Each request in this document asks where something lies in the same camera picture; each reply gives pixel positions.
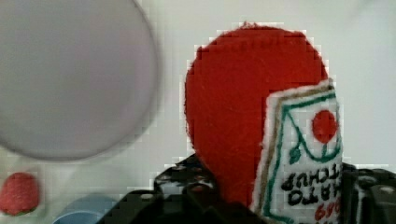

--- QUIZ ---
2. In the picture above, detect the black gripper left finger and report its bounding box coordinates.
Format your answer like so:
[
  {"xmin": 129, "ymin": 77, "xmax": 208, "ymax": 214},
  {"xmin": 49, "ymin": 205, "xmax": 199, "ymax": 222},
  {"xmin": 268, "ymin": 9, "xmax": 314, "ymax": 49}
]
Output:
[{"xmin": 97, "ymin": 155, "xmax": 266, "ymax": 224}]

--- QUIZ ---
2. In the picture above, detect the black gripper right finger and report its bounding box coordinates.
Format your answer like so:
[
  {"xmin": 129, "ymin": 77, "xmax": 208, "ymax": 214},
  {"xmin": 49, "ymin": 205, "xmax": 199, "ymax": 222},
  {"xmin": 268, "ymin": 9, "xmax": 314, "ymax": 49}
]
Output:
[{"xmin": 341, "ymin": 163, "xmax": 396, "ymax": 224}]

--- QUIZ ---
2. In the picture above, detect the red plush ketchup bottle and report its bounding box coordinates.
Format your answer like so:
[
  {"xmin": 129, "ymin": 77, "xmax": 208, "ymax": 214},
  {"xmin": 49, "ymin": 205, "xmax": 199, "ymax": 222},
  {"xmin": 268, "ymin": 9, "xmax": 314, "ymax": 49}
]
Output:
[{"xmin": 185, "ymin": 23, "xmax": 343, "ymax": 224}]

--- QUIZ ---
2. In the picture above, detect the blue cup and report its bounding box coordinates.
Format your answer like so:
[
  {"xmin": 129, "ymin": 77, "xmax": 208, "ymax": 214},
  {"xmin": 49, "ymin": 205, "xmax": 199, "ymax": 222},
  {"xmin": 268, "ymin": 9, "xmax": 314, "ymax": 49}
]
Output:
[{"xmin": 51, "ymin": 193, "xmax": 117, "ymax": 224}]

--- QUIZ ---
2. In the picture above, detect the pink round plate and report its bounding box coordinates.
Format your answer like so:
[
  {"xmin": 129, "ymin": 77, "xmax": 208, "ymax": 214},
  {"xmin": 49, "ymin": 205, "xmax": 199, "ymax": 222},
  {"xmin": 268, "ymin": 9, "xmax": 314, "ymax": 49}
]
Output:
[{"xmin": 0, "ymin": 0, "xmax": 159, "ymax": 161}]

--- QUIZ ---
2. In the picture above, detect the red plush strawberry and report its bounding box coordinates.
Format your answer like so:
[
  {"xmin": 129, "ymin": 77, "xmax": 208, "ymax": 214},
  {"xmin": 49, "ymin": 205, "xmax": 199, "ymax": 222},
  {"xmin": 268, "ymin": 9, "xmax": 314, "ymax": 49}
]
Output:
[{"xmin": 0, "ymin": 173, "xmax": 40, "ymax": 216}]

